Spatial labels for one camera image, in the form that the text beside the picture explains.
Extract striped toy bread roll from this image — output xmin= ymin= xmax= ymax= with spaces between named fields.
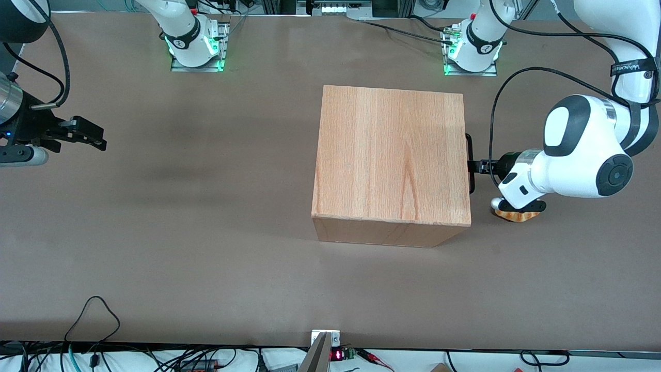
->
xmin=493 ymin=208 xmax=540 ymax=223

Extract light wooden drawer cabinet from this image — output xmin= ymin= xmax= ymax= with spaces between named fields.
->
xmin=311 ymin=85 xmax=471 ymax=249

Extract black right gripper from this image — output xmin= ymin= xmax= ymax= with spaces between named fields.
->
xmin=10 ymin=96 xmax=107 ymax=153

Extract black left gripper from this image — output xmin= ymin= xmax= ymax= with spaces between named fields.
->
xmin=467 ymin=151 xmax=523 ymax=179

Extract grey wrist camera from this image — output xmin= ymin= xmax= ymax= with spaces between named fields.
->
xmin=0 ymin=145 xmax=50 ymax=167
xmin=491 ymin=198 xmax=547 ymax=214

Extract grey electronics box with lights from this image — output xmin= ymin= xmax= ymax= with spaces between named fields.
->
xmin=297 ymin=0 xmax=372 ymax=19

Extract long black base cable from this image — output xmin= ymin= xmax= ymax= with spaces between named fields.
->
xmin=360 ymin=20 xmax=449 ymax=44

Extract black flat looped cable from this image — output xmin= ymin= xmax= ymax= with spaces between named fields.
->
xmin=520 ymin=350 xmax=570 ymax=366

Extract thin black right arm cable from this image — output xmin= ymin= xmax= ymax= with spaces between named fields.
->
xmin=3 ymin=41 xmax=65 ymax=104

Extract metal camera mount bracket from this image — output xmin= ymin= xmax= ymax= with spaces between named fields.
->
xmin=298 ymin=330 xmax=341 ymax=372

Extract short black base cable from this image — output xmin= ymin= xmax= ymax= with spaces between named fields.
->
xmin=408 ymin=14 xmax=452 ymax=33

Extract red black clip leads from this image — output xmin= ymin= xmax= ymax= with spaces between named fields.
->
xmin=356 ymin=349 xmax=394 ymax=371

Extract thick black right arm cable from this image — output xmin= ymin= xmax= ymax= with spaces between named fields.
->
xmin=31 ymin=0 xmax=71 ymax=110

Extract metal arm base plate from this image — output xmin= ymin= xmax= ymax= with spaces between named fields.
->
xmin=170 ymin=21 xmax=230 ymax=72
xmin=442 ymin=28 xmax=499 ymax=77

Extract black looped table cable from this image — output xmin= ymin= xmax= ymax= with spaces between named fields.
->
xmin=65 ymin=296 xmax=120 ymax=344

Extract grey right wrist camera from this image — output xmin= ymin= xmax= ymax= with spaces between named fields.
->
xmin=0 ymin=145 xmax=50 ymax=167

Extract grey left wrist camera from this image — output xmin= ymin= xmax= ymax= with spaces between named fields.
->
xmin=491 ymin=198 xmax=547 ymax=214

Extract wooden drawer with black handle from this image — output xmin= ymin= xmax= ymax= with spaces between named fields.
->
xmin=465 ymin=133 xmax=475 ymax=195

